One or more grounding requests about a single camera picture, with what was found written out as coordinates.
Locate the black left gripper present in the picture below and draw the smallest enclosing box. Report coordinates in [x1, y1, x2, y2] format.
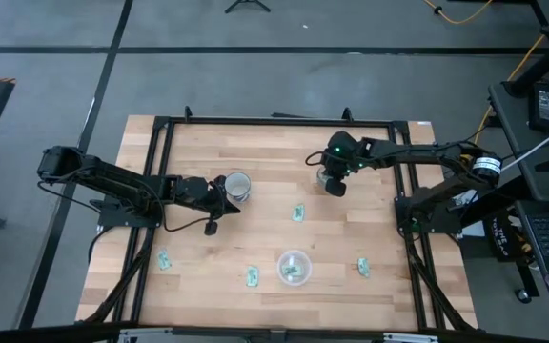
[177, 174, 241, 237]

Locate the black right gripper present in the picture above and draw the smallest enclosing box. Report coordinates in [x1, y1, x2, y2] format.
[320, 131, 369, 198]

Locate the blue white floral mug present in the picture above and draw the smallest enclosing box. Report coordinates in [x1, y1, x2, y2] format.
[224, 171, 253, 204]

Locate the clear drinking glass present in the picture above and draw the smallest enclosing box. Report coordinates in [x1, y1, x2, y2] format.
[315, 167, 333, 190]

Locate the clear round plastic container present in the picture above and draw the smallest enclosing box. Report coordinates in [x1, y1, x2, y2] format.
[275, 249, 314, 288]

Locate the black printed tote bag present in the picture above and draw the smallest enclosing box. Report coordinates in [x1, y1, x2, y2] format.
[481, 213, 528, 263]

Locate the black tripod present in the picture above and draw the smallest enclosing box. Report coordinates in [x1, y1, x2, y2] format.
[224, 0, 272, 14]

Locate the black power adapter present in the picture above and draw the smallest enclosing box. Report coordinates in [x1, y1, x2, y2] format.
[527, 81, 549, 134]

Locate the black stand leg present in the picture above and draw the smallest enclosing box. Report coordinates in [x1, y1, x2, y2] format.
[501, 0, 549, 99]

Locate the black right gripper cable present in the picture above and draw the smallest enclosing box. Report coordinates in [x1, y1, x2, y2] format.
[304, 150, 329, 169]

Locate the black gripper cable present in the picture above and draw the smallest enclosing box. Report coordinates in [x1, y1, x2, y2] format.
[304, 150, 329, 169]
[159, 199, 209, 233]

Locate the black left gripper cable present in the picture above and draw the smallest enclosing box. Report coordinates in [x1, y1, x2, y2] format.
[159, 199, 209, 233]

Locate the black aluminium table frame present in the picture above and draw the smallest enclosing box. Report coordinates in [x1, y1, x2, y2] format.
[74, 105, 479, 334]

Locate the silver metal bracket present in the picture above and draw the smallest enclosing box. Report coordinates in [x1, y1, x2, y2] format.
[382, 332, 440, 343]
[119, 327, 173, 343]

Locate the yellow cable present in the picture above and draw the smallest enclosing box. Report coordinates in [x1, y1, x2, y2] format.
[421, 0, 494, 26]

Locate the yellow extension cord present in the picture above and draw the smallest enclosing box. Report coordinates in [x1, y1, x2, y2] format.
[472, 0, 549, 144]

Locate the black frame crossbeam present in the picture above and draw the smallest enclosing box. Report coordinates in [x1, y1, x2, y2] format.
[0, 322, 549, 343]

